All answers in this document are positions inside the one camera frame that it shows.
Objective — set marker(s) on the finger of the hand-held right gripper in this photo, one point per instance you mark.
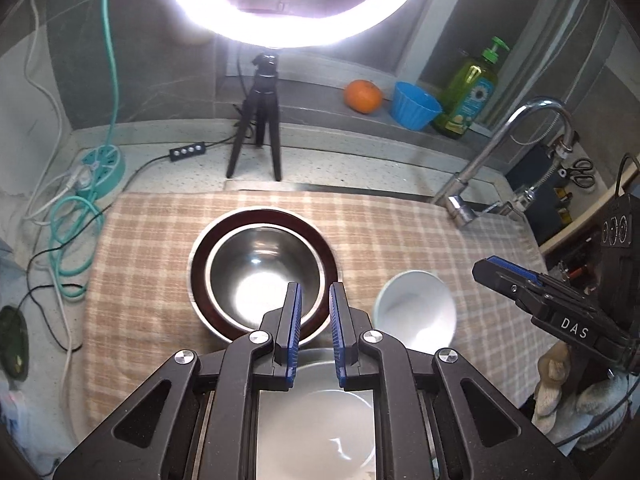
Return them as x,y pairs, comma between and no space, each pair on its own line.
512,266
500,285

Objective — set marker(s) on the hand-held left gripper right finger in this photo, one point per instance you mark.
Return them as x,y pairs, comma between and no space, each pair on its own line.
336,342

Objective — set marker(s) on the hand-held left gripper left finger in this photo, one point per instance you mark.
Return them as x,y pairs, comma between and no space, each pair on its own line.
295,332

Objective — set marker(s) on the stainless steel bowl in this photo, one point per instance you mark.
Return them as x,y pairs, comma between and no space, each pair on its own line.
260,270

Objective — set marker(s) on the plain white plate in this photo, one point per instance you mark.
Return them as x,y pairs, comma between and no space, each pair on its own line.
320,425

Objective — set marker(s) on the pale green bowl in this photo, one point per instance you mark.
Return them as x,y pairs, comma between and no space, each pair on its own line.
415,310

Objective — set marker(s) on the red steel-lined bowl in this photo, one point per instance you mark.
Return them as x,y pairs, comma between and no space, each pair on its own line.
199,270

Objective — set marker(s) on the person's right hand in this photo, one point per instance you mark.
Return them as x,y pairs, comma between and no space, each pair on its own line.
555,385

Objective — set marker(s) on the black scissors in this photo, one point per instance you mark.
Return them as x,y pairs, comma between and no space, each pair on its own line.
582,172

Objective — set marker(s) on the chrome faucet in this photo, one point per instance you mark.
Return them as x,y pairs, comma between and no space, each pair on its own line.
500,140

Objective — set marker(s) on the checked beige cloth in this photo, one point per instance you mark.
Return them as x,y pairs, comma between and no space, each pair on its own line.
150,260

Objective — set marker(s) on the green dish soap bottle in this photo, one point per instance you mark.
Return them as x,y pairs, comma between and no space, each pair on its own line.
467,95

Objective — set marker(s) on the blue fluted cup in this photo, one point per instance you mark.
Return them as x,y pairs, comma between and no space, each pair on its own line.
415,107

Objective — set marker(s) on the black inline remote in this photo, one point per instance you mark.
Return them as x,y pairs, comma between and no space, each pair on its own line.
189,150

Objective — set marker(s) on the orange fruit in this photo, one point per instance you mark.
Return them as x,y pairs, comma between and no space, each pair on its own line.
362,96

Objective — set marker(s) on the black tripod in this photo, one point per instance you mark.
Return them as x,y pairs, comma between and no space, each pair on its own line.
260,100

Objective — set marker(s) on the teal power strip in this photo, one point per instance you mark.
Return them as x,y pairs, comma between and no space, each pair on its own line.
107,170

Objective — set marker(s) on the dark green round object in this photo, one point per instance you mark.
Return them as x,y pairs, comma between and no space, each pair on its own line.
12,340

